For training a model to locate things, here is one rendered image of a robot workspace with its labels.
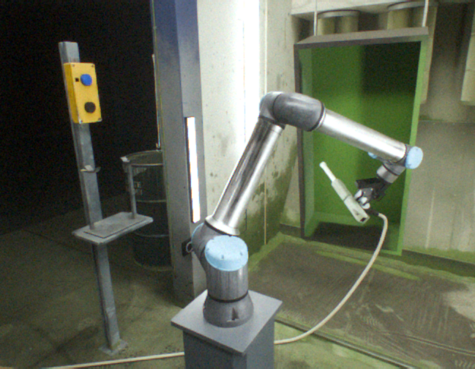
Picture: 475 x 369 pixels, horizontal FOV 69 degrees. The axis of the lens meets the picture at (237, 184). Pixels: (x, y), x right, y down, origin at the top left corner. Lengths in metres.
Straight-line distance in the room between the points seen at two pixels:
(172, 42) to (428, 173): 2.24
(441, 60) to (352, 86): 1.27
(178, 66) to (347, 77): 0.98
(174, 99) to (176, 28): 0.35
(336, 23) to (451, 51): 0.92
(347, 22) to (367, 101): 1.09
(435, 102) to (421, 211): 0.92
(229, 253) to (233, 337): 0.28
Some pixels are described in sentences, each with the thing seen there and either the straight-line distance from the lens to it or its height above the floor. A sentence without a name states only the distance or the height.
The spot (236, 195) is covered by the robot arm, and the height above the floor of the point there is 1.04.
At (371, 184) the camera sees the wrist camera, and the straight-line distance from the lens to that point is 1.77.
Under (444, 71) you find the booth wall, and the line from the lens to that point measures 3.37.
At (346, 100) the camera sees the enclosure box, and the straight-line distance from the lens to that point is 2.25.
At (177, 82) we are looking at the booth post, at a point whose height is 1.46.
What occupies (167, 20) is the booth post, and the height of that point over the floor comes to 1.77.
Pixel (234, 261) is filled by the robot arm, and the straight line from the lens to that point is 1.19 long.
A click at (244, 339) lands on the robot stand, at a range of 1.26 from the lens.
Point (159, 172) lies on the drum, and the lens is 2.66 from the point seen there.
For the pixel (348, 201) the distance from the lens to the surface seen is 1.82.
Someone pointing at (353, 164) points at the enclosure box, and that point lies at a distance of 2.39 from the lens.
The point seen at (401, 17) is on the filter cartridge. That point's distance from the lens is 3.05.
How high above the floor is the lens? 1.46
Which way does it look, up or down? 17 degrees down
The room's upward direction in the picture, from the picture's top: 1 degrees counter-clockwise
